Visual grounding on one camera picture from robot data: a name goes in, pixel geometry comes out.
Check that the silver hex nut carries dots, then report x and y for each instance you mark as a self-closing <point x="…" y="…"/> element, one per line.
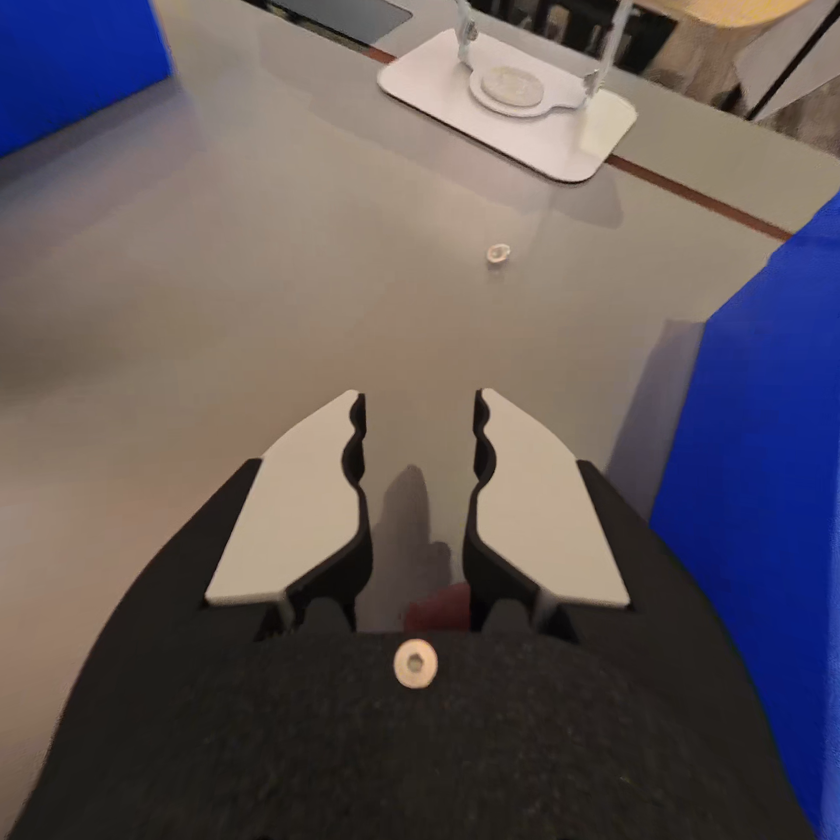
<point x="498" y="253"/>

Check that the white panel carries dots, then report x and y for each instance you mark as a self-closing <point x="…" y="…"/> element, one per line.
<point x="801" y="79"/>

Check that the white document stand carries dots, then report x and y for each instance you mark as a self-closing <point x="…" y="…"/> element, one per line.
<point x="420" y="79"/>

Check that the blue divided storage bin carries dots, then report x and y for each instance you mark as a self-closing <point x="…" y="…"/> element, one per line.
<point x="79" y="66"/>

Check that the dark flat tablet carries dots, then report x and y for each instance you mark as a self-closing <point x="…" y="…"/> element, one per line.
<point x="341" y="16"/>

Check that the person's right hand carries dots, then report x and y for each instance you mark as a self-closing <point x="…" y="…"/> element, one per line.
<point x="437" y="612"/>

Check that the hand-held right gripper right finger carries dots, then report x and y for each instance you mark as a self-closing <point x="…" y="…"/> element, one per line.
<point x="549" y="525"/>

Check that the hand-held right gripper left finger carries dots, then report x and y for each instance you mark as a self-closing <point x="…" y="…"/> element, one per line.
<point x="286" y="525"/>

